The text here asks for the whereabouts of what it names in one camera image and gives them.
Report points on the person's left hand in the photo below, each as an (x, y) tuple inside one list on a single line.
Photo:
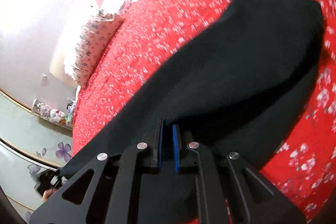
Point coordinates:
[(47, 194)]

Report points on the white pillow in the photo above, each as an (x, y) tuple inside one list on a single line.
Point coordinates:
[(115, 1)]

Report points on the red floral bed sheet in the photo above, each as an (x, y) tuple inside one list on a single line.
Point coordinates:
[(162, 29)]

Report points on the wardrobe with purple flower doors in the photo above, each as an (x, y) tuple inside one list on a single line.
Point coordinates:
[(18, 129)]

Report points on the row of plush toys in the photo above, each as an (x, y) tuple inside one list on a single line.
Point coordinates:
[(52, 113)]

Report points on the black pants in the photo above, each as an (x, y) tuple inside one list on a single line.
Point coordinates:
[(236, 69)]

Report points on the floral ruffled pillow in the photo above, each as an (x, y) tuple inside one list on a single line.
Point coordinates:
[(90, 43)]

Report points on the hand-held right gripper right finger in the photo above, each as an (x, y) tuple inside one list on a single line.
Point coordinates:
[(176, 150)]

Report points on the white wall switch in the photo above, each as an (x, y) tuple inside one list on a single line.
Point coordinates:
[(44, 79)]

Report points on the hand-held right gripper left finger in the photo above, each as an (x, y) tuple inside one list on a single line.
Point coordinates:
[(160, 145)]

